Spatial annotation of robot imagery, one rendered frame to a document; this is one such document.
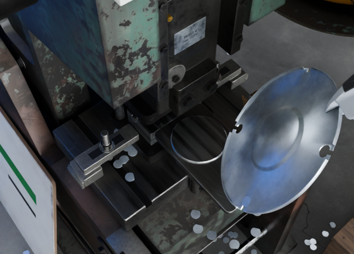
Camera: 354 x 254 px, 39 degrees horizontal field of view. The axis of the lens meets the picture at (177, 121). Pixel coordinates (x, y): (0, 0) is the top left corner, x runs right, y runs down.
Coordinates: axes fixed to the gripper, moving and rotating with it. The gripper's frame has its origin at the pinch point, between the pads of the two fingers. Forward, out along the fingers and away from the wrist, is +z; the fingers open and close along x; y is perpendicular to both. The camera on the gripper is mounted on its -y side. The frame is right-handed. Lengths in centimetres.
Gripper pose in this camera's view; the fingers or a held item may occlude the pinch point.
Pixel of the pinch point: (333, 105)
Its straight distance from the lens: 86.4
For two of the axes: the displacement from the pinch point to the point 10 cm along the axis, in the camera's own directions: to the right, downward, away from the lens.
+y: 0.2, 8.2, -5.8
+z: -7.1, 4.2, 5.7
